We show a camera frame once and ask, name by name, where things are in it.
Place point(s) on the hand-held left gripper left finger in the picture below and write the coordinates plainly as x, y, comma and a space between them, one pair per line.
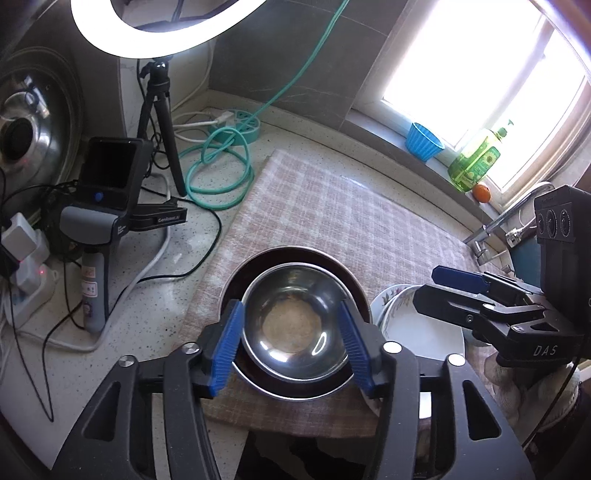
228, 346

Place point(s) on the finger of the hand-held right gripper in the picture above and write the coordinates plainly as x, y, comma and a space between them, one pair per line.
443, 304
457, 277

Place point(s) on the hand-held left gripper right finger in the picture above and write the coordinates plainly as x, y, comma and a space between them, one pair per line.
358, 350

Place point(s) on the light blue bowl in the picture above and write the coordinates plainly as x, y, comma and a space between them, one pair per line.
425, 332

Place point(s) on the red bowl with steel lining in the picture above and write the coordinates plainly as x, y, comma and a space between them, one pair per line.
286, 323

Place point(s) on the large steel bowl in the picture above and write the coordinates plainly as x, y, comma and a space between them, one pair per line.
300, 256

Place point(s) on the person's right hand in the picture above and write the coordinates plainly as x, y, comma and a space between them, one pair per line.
521, 392

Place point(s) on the small pink flower plate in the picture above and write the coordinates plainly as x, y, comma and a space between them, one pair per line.
392, 293

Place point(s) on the steel faucet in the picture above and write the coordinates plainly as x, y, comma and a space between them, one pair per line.
498, 219

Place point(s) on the orange fruit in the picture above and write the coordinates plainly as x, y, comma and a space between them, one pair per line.
481, 193

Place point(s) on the green dish soap bottle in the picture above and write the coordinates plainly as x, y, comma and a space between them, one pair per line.
475, 161

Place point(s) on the blue ribbed cup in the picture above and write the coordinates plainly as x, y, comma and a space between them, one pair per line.
425, 141

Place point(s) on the pink plaid cloth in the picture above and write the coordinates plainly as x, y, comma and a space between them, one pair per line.
332, 207

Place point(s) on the spare hand-held gripper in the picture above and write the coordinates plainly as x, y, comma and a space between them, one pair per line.
92, 221

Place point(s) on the white power strip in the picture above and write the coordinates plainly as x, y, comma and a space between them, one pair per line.
32, 300

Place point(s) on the green round socket reel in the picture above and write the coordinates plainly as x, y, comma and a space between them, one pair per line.
244, 131

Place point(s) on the white charger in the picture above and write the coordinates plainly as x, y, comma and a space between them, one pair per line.
18, 240

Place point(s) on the black tripod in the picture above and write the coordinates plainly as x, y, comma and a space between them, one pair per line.
161, 115

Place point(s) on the round steel lid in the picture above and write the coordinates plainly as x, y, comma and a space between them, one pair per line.
51, 106

